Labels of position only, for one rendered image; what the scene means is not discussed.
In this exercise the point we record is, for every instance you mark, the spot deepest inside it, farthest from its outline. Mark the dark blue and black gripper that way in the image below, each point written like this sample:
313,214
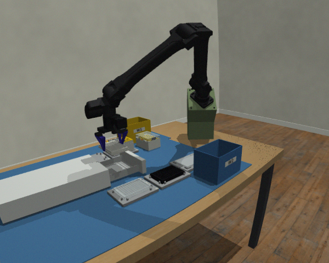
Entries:
101,138

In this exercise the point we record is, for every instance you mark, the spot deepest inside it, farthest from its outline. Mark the yellow open bin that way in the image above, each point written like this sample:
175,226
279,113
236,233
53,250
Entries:
137,125

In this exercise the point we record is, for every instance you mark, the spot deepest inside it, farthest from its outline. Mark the blue open-top bin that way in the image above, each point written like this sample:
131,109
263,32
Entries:
217,160

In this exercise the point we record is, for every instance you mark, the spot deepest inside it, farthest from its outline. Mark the blue flat mat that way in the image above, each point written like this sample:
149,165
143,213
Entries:
85,228

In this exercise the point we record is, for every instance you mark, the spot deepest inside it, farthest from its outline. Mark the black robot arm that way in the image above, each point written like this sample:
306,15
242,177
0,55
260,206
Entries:
187,35

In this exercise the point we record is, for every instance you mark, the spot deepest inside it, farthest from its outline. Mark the white multi-well plate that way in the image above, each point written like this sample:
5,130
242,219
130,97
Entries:
114,147
132,188

